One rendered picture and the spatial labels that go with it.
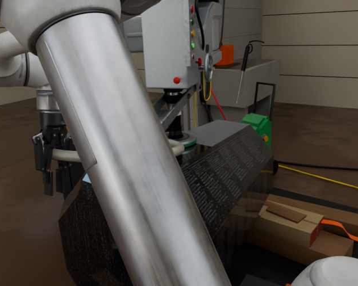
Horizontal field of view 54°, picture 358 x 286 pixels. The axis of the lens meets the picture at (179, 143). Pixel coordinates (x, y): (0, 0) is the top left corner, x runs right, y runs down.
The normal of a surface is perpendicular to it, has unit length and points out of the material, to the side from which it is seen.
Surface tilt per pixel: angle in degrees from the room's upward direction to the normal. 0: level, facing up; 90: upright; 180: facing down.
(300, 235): 90
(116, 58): 59
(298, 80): 90
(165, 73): 90
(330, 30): 90
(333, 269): 3
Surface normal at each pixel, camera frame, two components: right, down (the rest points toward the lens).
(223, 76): -0.54, 0.29
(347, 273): 0.00, -0.96
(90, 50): 0.19, -0.17
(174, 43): -0.30, 0.32
